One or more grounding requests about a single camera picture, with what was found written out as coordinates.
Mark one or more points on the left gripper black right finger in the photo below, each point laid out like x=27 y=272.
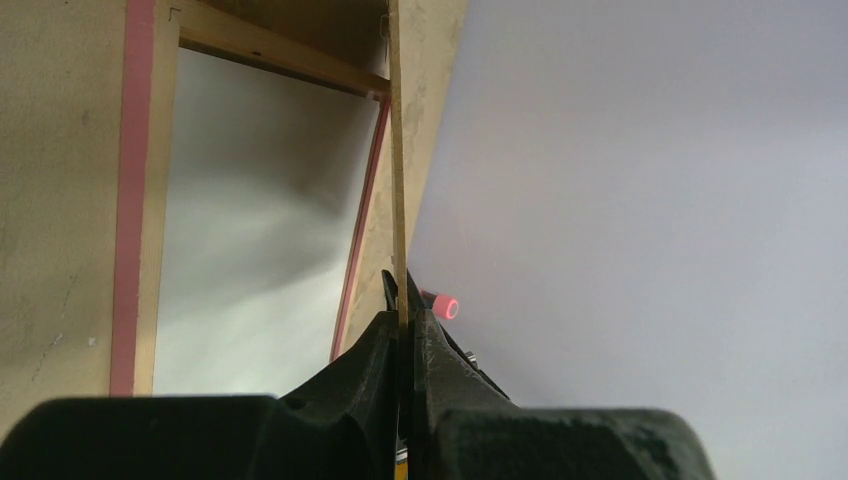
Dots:
x=463 y=426

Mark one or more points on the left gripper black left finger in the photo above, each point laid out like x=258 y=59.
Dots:
x=340 y=424

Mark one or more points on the pink wooden photo frame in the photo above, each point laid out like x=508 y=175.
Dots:
x=154 y=33

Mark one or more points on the brown cardboard backing board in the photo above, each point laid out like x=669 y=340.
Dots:
x=397 y=166

